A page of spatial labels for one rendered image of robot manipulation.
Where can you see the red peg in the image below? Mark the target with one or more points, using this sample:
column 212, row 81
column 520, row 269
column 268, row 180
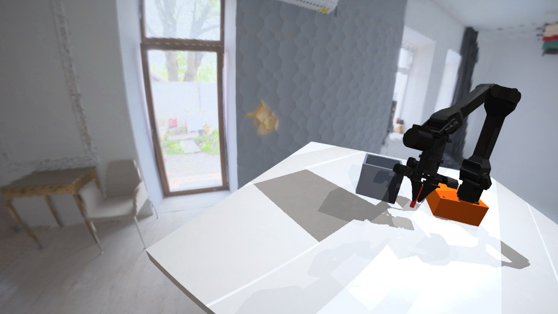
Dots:
column 412, row 204

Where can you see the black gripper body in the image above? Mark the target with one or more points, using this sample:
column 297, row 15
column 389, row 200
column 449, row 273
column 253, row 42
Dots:
column 428, row 165

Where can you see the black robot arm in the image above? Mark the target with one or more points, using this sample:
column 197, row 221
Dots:
column 432, row 136

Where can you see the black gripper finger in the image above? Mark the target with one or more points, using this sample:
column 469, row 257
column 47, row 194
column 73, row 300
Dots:
column 426, row 190
column 416, row 186

